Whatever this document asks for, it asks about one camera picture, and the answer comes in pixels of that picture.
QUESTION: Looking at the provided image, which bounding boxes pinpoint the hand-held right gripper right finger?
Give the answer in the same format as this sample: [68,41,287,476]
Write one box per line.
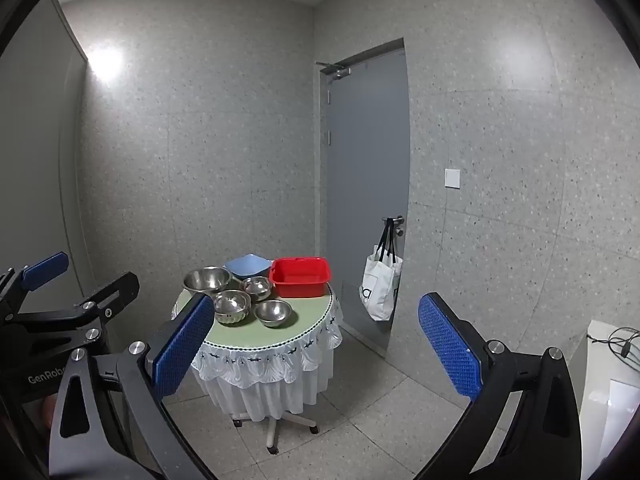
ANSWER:
[417,292,584,480]

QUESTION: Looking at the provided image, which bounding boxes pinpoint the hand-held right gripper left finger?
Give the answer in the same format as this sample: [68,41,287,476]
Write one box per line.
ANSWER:
[48,292,216,480]

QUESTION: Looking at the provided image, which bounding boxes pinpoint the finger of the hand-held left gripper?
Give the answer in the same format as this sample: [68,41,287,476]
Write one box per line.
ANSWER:
[10,271,140,356]
[0,252,70,322]

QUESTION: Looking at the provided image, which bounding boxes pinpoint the fluted steel bowl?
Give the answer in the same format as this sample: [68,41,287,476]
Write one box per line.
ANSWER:
[213,290,252,326]

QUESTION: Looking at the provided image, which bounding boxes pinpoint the large steel bowl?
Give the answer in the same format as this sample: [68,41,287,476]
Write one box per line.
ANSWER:
[183,266,232,295]

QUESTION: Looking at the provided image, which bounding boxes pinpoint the small steel bowl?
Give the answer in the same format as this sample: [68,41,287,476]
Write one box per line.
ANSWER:
[240,276,274,302]

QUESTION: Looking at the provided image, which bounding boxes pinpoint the shallow steel bowl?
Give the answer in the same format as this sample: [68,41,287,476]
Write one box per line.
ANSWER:
[254,300,293,328]

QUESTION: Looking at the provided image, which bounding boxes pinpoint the blue bowl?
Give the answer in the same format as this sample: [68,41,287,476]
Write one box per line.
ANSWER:
[223,255,273,282]

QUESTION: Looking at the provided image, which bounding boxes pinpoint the red plastic basin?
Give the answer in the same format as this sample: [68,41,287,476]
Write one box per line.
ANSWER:
[269,257,332,299]

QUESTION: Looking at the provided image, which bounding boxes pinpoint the round table with tablecloth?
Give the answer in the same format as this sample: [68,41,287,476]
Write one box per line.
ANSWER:
[171,280,345,423]

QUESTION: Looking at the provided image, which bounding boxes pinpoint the white tote bag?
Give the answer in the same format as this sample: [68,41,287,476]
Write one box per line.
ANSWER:
[359,217,403,322]

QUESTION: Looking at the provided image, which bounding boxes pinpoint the white wheeled table base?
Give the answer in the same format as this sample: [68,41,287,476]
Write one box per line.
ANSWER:
[232,411,320,456]

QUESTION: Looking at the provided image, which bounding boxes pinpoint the white desk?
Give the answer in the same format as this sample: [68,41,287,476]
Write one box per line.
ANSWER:
[567,319,640,467]

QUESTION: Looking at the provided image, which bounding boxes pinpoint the white glossy panel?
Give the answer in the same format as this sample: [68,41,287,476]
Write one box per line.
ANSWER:
[595,379,640,461]

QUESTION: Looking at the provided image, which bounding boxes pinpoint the grey door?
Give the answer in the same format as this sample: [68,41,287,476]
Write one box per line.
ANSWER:
[320,39,411,358]

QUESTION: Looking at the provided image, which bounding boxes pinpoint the metal door closer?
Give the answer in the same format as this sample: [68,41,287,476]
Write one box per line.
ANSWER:
[315,61,352,79]

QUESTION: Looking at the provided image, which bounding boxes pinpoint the black cables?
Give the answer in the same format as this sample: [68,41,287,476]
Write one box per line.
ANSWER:
[587,327,640,359]

